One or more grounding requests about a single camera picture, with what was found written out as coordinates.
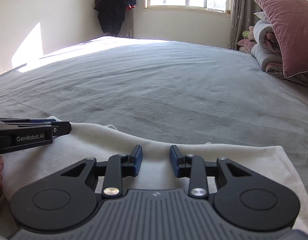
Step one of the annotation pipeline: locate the large pink pillow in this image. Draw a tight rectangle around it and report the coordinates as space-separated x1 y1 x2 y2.
254 0 308 78

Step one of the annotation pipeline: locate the small pink pillow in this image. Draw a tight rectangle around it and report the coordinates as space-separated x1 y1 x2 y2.
237 26 257 55

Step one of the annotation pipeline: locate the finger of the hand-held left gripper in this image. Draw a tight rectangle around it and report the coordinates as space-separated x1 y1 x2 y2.
0 117 61 125
50 121 72 137

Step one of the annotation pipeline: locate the grey patterned curtain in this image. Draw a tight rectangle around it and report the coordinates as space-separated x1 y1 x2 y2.
227 0 265 51
120 5 134 38

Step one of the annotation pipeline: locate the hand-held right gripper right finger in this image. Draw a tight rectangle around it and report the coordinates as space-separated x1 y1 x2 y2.
169 145 252 198

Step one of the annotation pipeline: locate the white printed sweatshirt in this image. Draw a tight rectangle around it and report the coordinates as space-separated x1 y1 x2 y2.
0 116 308 240

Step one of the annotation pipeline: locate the folded grey pink quilt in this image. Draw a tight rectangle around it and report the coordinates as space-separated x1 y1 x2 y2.
251 20 308 91

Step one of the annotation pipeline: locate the dark hanging jacket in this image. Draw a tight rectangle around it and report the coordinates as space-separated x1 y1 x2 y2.
94 0 137 36

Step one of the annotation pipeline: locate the grey bed sheet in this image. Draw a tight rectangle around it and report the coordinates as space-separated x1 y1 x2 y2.
0 35 308 182

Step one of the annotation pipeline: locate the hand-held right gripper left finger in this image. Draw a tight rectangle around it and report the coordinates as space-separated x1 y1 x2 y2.
60 144 143 198

